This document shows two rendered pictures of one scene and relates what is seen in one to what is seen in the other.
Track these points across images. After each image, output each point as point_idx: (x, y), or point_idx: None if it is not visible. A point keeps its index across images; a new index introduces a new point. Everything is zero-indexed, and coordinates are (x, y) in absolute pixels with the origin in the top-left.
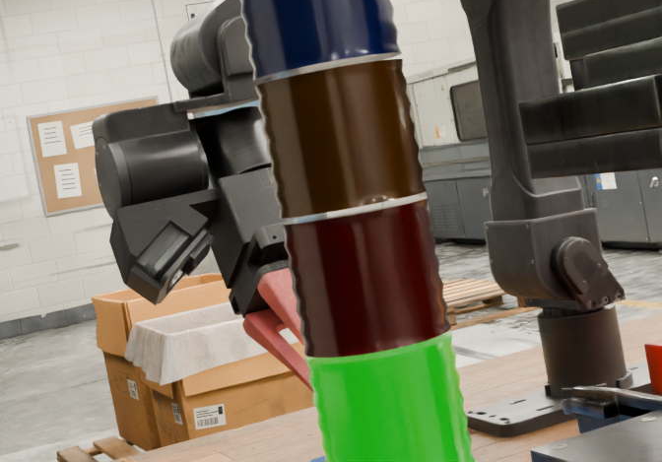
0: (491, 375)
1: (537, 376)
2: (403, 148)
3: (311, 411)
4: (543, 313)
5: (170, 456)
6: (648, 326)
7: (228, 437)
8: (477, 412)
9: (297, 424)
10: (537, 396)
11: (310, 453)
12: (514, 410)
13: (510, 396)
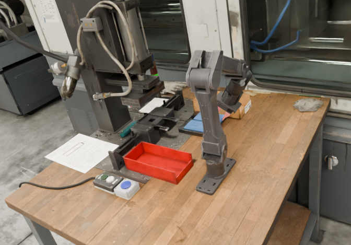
0: (262, 189)
1: (245, 188)
2: None
3: (293, 164)
4: None
5: (296, 141)
6: (245, 237)
7: (295, 149)
8: (232, 160)
9: (285, 158)
10: (225, 168)
11: (259, 147)
12: (224, 161)
13: (240, 176)
